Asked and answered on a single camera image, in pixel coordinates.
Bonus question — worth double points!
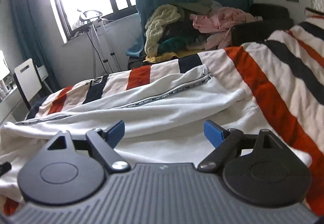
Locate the pale yellow knitted cloth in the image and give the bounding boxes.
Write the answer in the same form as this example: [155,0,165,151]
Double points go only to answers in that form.
[144,4,182,56]

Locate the dark cloth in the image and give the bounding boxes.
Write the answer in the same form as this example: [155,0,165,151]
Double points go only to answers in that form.
[162,20,203,45]

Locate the pink cloth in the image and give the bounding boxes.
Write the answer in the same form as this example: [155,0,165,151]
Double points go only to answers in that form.
[190,7,264,49]

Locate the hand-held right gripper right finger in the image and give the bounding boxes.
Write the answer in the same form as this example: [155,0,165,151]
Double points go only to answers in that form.
[197,120,289,173]

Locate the striped blanket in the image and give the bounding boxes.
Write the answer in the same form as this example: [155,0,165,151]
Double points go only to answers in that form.
[0,8,324,217]

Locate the teal cloth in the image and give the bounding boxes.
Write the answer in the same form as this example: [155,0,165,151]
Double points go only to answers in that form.
[158,36,189,54]

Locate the grey olive cloth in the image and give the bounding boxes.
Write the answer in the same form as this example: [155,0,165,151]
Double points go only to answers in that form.
[175,0,224,16]

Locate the white garment steamer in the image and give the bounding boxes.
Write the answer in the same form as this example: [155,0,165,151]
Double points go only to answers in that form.
[77,8,122,73]

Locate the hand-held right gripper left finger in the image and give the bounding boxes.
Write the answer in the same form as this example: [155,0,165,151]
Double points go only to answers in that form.
[46,120,131,173]

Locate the white chair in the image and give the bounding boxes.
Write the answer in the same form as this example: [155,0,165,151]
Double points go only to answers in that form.
[13,58,55,111]

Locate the yellow towel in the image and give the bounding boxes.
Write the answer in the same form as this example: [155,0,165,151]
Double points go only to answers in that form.
[142,51,178,63]

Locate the wavy vanity mirror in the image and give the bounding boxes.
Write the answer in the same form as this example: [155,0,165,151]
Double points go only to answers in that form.
[0,49,11,81]

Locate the white pants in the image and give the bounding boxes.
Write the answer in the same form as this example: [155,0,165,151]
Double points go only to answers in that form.
[0,66,312,205]

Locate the white dressing table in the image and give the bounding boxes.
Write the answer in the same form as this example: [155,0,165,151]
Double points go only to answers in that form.
[0,85,29,124]

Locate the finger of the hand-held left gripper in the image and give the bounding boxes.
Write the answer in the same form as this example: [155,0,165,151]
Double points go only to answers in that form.
[0,162,12,177]

